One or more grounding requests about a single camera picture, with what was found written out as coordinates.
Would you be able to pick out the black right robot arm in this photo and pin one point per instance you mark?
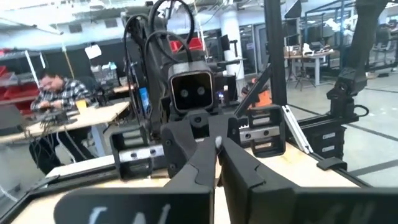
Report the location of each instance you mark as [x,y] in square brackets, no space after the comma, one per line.
[155,77]

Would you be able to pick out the wooden work desk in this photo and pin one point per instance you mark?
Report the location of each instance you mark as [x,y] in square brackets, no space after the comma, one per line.
[93,116]

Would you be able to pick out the cluttered background work table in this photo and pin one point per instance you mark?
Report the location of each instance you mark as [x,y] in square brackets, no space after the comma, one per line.
[308,57]

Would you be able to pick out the orange plastic cup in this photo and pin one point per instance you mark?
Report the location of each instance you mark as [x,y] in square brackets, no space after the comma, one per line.
[81,105]

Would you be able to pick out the black office chair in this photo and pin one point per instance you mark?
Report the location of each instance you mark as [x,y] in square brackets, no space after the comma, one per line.
[91,85]

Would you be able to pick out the white hanging sheet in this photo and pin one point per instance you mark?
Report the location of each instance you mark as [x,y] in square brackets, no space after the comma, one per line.
[92,51]

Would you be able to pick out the black monitor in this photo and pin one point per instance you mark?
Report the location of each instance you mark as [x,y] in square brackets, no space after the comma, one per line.
[224,43]

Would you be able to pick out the black frame post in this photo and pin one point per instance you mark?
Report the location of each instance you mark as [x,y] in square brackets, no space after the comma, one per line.
[275,46]

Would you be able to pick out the blue object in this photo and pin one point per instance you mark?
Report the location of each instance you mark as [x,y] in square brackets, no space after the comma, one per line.
[144,99]

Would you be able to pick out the black table clamp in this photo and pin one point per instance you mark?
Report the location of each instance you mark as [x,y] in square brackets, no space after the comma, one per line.
[331,163]

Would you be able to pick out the orange object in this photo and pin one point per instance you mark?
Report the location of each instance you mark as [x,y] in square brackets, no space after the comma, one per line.
[264,96]

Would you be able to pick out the red storage bins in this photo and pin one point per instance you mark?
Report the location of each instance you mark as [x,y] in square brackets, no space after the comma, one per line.
[197,45]
[15,93]

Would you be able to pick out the black diagonal frame brace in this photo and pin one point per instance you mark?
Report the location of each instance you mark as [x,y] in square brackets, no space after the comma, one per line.
[252,91]

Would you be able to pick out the metal shelving rack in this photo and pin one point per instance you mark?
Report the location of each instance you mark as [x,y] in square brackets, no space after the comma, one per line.
[31,62]

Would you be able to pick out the black frame support strut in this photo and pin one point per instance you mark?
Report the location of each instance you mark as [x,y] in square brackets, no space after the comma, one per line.
[363,37]

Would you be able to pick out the white metal bar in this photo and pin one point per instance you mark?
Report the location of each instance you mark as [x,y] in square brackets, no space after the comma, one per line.
[301,130]
[293,132]

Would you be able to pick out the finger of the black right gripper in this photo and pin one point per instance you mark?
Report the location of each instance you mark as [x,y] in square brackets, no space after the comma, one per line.
[177,146]
[222,127]

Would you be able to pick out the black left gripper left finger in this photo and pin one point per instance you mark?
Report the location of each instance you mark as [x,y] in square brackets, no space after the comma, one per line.
[140,205]

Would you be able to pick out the white building column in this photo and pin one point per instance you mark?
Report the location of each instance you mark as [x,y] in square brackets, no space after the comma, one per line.
[231,37]

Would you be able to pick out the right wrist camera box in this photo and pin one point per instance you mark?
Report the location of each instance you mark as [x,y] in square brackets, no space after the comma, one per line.
[191,90]

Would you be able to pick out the black box with white labels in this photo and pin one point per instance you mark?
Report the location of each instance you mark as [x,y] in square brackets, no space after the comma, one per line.
[323,143]

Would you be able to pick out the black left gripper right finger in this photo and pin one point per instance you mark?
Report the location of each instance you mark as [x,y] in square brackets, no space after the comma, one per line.
[280,205]

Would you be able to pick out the person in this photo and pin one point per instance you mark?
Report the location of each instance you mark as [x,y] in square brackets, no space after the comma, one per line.
[59,90]

